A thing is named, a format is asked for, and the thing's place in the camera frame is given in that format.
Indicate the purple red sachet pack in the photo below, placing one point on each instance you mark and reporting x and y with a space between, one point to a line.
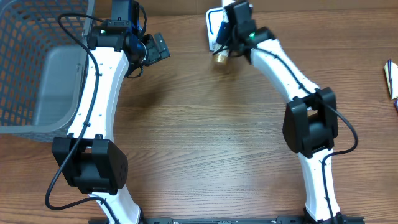
396 104

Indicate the beige snack bag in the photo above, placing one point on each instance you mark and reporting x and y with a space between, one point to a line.
390 70

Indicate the white barcode scanner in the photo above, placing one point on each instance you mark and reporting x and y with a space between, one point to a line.
214 19

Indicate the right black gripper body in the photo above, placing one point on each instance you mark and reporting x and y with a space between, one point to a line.
232 39

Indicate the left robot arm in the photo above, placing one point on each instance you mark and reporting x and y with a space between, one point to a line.
87 156

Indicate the grey plastic mesh basket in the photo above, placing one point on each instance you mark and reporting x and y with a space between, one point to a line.
43 69

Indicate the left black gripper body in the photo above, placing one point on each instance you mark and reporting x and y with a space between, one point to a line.
150 52

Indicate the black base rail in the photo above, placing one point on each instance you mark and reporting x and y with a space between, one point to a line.
278 220

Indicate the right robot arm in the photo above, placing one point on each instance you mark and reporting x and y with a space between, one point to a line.
311 118

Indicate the white gold-capped cream tube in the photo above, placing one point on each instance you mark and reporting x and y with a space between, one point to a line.
221 58

